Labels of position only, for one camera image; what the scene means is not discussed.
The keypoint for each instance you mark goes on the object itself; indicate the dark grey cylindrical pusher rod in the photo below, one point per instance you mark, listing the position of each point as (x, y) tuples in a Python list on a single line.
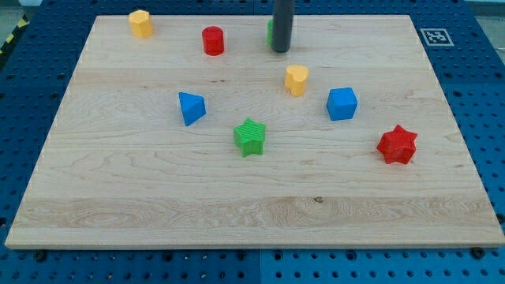
[(282, 16)]

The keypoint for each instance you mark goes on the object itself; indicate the green cylinder block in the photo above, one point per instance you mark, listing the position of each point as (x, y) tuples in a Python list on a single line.
[(269, 32)]

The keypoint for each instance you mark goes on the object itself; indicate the yellow heart block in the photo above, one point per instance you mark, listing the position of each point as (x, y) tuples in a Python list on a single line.
[(296, 77)]

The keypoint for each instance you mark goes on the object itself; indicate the red cylinder block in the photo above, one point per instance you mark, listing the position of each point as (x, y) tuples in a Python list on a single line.
[(213, 40)]

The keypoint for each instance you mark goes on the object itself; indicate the blue cube block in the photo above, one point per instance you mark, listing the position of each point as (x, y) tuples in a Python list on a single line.
[(341, 104)]

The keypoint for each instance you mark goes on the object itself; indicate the green star block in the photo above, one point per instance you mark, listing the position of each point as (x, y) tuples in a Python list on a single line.
[(250, 137)]

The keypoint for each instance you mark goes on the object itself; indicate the blue triangle block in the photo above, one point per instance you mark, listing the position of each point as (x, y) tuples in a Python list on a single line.
[(192, 107)]

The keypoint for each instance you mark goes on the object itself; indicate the yellow hexagon block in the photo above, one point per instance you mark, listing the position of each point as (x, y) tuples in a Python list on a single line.
[(140, 23)]

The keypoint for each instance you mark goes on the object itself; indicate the light wooden board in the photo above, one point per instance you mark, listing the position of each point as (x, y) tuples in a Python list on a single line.
[(120, 170)]

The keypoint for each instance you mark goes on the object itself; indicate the white fiducial marker tag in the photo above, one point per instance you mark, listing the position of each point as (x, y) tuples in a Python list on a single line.
[(437, 37)]

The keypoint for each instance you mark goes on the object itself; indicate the red star block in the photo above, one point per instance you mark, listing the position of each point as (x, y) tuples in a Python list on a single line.
[(398, 145)]

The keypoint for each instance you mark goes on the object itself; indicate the black and yellow hazard tape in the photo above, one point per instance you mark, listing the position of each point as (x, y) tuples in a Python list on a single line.
[(15, 35)]

